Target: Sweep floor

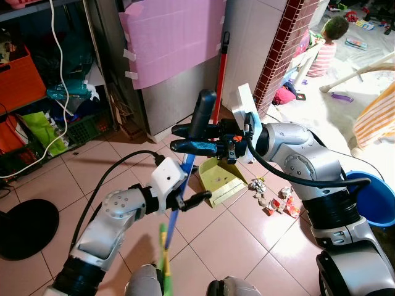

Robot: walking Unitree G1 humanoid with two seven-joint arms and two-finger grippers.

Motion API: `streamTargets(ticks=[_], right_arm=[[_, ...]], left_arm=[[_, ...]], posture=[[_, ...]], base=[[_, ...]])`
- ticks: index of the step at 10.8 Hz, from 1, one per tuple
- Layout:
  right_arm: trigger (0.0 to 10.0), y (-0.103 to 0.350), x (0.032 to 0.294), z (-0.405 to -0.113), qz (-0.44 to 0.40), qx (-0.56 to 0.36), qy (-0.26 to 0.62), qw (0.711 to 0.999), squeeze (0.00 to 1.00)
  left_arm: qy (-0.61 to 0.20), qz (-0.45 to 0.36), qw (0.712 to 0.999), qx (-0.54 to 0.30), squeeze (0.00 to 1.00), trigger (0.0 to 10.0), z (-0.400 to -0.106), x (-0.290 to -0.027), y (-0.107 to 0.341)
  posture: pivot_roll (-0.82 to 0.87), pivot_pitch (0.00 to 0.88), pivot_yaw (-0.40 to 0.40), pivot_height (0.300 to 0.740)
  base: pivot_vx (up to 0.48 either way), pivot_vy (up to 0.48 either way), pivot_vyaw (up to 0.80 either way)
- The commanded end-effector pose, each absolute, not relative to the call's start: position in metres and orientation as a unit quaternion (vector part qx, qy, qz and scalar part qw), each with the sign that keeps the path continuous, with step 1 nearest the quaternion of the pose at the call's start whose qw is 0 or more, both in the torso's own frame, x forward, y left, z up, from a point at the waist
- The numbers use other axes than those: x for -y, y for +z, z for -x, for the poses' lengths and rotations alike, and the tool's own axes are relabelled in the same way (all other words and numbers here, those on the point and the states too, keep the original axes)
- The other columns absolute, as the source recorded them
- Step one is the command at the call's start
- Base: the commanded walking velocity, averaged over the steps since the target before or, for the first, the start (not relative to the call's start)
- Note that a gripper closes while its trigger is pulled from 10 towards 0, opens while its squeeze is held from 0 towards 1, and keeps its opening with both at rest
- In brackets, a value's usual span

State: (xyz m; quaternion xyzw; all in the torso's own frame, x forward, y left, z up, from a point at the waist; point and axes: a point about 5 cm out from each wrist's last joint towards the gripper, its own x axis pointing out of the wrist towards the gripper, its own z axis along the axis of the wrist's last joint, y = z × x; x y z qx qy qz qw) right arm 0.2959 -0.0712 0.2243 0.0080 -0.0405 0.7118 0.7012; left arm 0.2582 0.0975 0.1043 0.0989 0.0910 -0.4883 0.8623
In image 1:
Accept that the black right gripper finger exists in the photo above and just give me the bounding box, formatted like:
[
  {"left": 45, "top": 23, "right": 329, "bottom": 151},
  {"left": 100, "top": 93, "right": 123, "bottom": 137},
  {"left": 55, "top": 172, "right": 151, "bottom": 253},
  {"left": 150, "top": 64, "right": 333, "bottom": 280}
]
[
  {"left": 172, "top": 124, "right": 218, "bottom": 138},
  {"left": 170, "top": 141, "right": 218, "bottom": 155}
]

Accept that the blue-handled green broom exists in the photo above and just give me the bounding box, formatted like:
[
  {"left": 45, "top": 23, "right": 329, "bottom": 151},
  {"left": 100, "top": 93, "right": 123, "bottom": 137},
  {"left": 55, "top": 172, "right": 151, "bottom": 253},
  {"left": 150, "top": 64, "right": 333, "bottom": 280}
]
[{"left": 158, "top": 89, "right": 218, "bottom": 296}]

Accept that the black round floor base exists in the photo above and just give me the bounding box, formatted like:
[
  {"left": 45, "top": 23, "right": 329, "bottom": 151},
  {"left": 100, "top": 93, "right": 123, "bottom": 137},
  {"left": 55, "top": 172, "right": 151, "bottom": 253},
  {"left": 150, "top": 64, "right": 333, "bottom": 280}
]
[{"left": 0, "top": 199, "right": 60, "bottom": 261}]

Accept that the crumpled brown white wrapper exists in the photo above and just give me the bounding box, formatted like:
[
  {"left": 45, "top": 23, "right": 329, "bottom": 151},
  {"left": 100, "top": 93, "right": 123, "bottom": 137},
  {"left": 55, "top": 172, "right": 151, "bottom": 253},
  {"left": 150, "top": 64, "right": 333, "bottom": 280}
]
[{"left": 249, "top": 178, "right": 267, "bottom": 193}]

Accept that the small brown paper scrap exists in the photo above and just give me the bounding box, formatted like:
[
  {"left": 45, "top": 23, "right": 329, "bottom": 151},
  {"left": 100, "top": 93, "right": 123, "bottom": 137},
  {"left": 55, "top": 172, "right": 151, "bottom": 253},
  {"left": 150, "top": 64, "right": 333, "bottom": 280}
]
[{"left": 256, "top": 192, "right": 273, "bottom": 207}]

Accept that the grey robot left leg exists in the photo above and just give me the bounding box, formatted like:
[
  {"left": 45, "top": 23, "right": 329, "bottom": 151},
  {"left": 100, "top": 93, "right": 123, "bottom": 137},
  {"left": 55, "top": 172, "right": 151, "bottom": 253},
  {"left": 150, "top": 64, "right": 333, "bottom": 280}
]
[{"left": 125, "top": 264, "right": 164, "bottom": 296}]

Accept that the grey robot leg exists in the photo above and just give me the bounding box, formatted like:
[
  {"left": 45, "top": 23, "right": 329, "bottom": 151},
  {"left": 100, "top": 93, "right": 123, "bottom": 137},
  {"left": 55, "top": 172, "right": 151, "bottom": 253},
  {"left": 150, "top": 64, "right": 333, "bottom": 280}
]
[
  {"left": 125, "top": 264, "right": 164, "bottom": 296},
  {"left": 206, "top": 276, "right": 265, "bottom": 296}
]

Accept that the pink paper sheet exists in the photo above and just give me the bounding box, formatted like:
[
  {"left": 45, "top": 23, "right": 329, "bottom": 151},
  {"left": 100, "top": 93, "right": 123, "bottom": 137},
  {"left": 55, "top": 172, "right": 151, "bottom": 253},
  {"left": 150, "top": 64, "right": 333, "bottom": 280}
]
[{"left": 118, "top": 0, "right": 228, "bottom": 91}]

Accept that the red white snack wrapper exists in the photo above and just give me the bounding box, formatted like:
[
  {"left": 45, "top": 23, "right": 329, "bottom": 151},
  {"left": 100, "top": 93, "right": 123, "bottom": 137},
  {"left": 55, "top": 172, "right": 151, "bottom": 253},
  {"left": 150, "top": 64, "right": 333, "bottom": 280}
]
[{"left": 284, "top": 202, "right": 302, "bottom": 218}]

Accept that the dark green plastic crate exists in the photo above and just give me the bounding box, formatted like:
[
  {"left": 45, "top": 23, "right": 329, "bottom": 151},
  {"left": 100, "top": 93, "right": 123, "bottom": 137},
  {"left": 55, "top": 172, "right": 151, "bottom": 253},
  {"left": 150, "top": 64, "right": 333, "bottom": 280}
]
[{"left": 65, "top": 114, "right": 113, "bottom": 147}]

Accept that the grey robot right leg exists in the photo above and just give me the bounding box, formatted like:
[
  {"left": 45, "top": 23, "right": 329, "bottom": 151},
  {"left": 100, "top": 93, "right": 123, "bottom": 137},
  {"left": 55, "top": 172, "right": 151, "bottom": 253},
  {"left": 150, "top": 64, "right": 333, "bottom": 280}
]
[{"left": 206, "top": 276, "right": 265, "bottom": 296}]

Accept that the dark metal storage shelf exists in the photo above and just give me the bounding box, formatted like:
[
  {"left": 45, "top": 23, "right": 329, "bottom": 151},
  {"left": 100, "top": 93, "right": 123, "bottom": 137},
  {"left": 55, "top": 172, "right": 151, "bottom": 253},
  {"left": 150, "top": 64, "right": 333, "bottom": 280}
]
[{"left": 0, "top": 0, "right": 127, "bottom": 179}]

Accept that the red brick tiled pillar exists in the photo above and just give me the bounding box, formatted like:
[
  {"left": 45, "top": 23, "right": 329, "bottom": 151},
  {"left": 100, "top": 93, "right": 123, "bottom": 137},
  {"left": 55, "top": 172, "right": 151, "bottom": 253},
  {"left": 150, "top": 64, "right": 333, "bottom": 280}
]
[{"left": 253, "top": 0, "right": 322, "bottom": 121}]

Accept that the pink patterned bag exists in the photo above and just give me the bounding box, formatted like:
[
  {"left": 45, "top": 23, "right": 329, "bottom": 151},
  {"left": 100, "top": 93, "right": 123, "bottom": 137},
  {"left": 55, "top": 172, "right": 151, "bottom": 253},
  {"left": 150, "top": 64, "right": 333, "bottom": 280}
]
[{"left": 295, "top": 30, "right": 310, "bottom": 57}]

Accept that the child in striped shirt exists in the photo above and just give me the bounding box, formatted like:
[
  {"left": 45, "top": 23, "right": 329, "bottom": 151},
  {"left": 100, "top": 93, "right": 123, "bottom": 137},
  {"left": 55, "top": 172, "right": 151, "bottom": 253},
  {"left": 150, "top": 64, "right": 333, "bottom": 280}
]
[{"left": 306, "top": 15, "right": 350, "bottom": 78}]

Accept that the green plastic bag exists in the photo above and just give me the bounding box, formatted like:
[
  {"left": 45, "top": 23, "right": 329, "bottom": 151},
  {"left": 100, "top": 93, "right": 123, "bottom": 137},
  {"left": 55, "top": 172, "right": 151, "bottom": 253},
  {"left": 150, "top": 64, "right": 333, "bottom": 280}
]
[{"left": 22, "top": 111, "right": 70, "bottom": 156}]

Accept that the orange white striped cloth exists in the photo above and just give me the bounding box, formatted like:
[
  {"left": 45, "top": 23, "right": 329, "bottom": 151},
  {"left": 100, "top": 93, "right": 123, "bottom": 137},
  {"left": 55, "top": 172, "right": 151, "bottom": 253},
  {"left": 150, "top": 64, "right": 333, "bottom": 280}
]
[{"left": 351, "top": 80, "right": 395, "bottom": 154}]

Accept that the blue plastic bucket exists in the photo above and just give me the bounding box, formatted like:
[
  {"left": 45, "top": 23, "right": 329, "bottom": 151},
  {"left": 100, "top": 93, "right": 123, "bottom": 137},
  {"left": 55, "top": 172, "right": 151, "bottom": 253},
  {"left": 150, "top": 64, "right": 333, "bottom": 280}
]
[{"left": 341, "top": 171, "right": 395, "bottom": 228}]

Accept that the colourful picture book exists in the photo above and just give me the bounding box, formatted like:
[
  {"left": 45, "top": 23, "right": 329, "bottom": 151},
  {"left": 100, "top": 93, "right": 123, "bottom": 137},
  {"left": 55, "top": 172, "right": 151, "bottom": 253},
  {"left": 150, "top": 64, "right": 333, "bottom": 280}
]
[{"left": 344, "top": 38, "right": 368, "bottom": 51}]

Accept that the orange plastic crate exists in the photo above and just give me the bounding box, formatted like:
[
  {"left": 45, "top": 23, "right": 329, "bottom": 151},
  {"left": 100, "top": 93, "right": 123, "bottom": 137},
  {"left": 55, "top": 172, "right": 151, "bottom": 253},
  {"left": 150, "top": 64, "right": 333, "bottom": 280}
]
[{"left": 0, "top": 44, "right": 48, "bottom": 115}]

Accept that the orange bag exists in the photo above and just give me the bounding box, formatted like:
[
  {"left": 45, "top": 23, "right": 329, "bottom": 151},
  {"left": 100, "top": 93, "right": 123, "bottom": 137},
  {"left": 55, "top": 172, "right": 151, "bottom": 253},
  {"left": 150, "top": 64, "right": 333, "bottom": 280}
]
[{"left": 0, "top": 114, "right": 25, "bottom": 155}]

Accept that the green dustpan with red handle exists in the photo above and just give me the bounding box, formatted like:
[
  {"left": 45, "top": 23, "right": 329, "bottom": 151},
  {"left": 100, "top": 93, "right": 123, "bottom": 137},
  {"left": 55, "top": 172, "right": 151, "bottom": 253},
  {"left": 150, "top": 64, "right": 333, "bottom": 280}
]
[{"left": 197, "top": 31, "right": 249, "bottom": 209}]

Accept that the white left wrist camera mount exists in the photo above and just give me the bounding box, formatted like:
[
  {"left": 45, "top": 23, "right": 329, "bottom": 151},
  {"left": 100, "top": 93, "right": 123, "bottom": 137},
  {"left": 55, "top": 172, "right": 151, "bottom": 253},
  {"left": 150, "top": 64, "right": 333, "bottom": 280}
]
[{"left": 150, "top": 157, "right": 188, "bottom": 214}]

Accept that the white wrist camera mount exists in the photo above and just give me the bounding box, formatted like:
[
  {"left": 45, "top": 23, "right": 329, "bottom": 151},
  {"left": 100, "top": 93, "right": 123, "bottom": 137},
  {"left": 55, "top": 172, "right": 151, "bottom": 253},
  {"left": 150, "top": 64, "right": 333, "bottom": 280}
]
[
  {"left": 150, "top": 157, "right": 188, "bottom": 214},
  {"left": 236, "top": 83, "right": 264, "bottom": 147}
]

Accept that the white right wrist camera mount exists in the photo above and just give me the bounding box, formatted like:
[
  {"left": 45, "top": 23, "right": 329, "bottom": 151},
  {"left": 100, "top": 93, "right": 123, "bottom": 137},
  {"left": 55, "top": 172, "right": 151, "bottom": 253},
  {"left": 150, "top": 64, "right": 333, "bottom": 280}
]
[{"left": 236, "top": 83, "right": 264, "bottom": 147}]

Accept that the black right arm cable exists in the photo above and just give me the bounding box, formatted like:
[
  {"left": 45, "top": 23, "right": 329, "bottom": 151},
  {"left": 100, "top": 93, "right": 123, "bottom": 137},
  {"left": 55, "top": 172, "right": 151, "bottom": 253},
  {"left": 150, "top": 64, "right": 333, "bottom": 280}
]
[{"left": 244, "top": 133, "right": 373, "bottom": 189}]

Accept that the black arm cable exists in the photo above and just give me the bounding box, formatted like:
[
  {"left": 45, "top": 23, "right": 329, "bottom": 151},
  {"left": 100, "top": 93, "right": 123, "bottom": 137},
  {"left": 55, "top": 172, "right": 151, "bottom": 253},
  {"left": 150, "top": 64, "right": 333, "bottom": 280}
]
[
  {"left": 70, "top": 150, "right": 166, "bottom": 250},
  {"left": 244, "top": 133, "right": 373, "bottom": 189}
]

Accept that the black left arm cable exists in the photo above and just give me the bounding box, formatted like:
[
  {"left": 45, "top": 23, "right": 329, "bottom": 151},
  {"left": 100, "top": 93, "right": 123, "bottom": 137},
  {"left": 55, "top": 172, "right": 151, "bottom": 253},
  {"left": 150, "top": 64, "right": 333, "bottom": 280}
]
[{"left": 70, "top": 150, "right": 166, "bottom": 250}]

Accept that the white drying rack frame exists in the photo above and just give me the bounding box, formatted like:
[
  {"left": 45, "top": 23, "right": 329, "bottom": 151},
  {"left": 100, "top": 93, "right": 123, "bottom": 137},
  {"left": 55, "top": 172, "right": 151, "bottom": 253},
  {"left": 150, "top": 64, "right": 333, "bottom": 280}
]
[{"left": 318, "top": 49, "right": 395, "bottom": 94}]

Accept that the white hanging cable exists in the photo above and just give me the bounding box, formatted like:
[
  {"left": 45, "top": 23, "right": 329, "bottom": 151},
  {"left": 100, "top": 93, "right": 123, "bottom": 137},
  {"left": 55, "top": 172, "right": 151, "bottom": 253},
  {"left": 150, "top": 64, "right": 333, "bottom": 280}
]
[{"left": 0, "top": 0, "right": 84, "bottom": 181}]

